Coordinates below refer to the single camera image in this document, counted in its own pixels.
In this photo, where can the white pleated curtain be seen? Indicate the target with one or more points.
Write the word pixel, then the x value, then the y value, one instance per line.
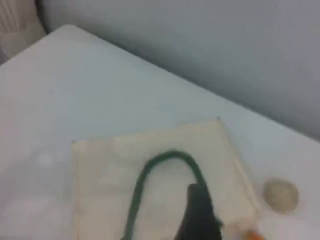
pixel 17 22

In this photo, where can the beige round toy doughnut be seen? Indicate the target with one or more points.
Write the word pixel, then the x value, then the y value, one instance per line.
pixel 281 196

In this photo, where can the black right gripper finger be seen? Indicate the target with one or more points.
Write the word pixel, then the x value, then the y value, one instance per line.
pixel 198 217

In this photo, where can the striped toy bread loaf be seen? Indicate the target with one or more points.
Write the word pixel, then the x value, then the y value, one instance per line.
pixel 253 235

